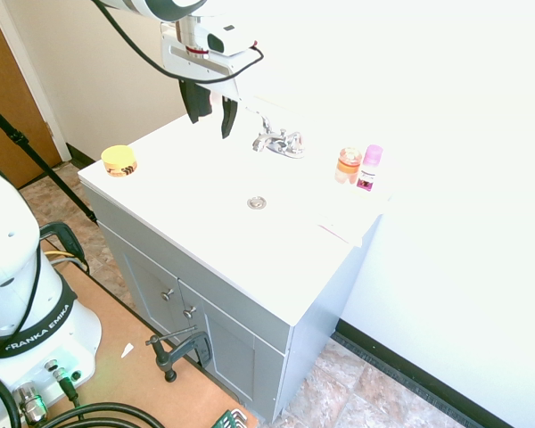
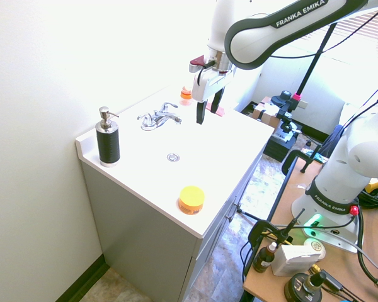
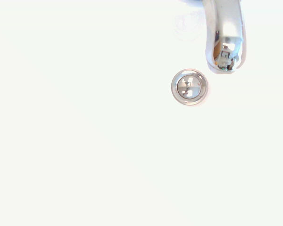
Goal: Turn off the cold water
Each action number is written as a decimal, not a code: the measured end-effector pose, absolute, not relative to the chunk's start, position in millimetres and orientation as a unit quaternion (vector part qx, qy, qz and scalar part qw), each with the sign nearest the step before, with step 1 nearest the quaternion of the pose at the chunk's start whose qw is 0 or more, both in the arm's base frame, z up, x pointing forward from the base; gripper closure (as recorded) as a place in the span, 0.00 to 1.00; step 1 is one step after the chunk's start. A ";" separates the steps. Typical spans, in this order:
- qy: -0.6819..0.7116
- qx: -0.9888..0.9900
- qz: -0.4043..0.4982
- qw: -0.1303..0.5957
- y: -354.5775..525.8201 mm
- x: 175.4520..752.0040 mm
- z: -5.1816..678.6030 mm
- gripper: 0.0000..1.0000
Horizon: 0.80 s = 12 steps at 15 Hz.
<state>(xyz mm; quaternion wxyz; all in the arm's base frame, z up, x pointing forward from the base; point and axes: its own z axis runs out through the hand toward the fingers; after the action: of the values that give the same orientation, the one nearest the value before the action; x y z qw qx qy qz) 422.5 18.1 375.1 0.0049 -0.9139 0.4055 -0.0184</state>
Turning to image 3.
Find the chrome sink drain stopper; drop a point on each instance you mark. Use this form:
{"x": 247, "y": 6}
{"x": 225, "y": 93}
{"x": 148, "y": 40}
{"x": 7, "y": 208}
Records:
{"x": 189, "y": 86}

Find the white ceramic sink basin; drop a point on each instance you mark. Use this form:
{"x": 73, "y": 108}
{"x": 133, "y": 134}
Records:
{"x": 85, "y": 141}

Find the chrome faucet spout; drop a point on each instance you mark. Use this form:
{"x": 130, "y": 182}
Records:
{"x": 226, "y": 28}

